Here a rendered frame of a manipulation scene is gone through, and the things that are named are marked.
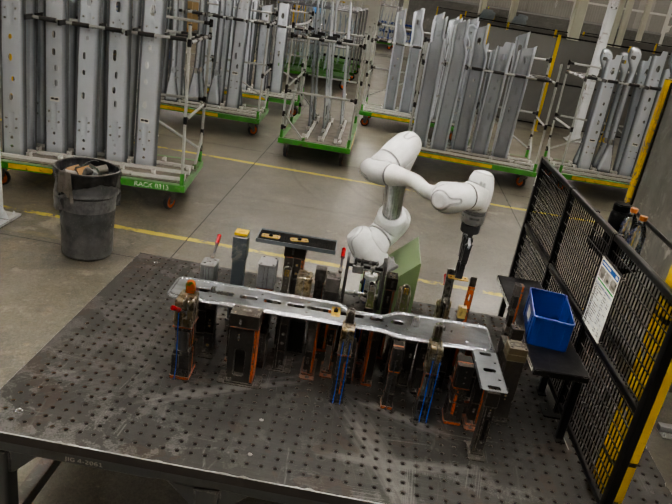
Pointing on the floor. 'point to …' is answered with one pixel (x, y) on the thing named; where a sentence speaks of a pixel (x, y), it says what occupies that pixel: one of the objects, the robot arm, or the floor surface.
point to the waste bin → (86, 205)
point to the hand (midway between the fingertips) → (459, 269)
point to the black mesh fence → (604, 328)
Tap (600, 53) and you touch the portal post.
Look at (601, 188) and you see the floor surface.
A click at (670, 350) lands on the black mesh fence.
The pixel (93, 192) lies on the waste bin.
